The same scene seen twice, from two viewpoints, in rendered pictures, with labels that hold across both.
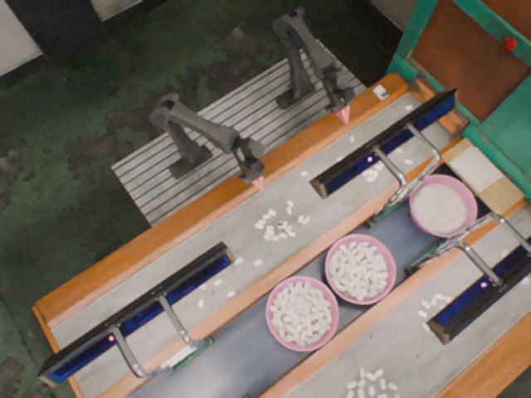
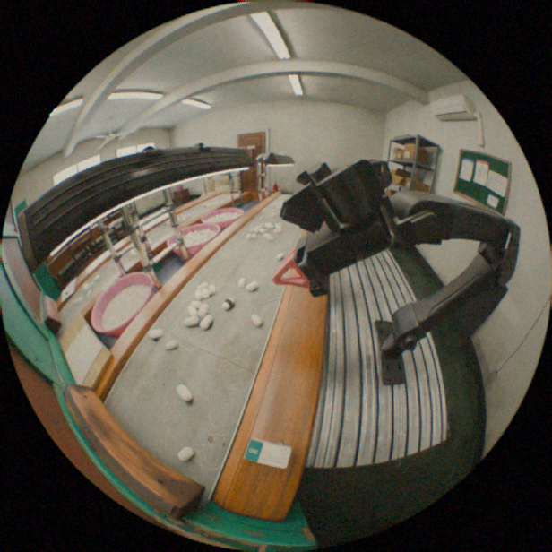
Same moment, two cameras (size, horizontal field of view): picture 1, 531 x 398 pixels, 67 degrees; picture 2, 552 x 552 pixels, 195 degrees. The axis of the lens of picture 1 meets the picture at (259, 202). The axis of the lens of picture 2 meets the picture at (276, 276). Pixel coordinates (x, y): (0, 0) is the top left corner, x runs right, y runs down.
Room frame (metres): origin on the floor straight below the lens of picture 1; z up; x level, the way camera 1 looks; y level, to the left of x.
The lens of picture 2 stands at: (1.05, -0.51, 1.06)
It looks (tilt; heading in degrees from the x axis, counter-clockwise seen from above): 40 degrees down; 140
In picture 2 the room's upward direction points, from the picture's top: straight up
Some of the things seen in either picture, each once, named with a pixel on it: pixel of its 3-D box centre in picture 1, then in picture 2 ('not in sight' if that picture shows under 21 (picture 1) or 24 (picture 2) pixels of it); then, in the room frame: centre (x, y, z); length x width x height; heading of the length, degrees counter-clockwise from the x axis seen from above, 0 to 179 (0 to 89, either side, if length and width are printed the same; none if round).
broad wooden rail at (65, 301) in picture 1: (243, 191); (312, 247); (0.65, 0.07, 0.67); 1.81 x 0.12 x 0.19; 125
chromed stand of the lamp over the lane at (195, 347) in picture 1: (167, 335); (272, 183); (0.05, 0.31, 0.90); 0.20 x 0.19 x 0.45; 125
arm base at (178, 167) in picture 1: (189, 158); not in sight; (0.79, 0.31, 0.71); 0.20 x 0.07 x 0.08; 127
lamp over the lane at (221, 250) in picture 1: (140, 308); (283, 159); (0.12, 0.35, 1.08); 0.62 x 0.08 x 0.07; 125
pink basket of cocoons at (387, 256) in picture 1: (358, 270); (195, 242); (0.29, -0.38, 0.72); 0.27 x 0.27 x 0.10
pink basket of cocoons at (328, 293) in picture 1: (300, 313); (223, 221); (0.13, -0.15, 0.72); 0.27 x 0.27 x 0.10
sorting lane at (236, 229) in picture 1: (272, 225); (271, 231); (0.48, -0.05, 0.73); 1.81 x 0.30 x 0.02; 125
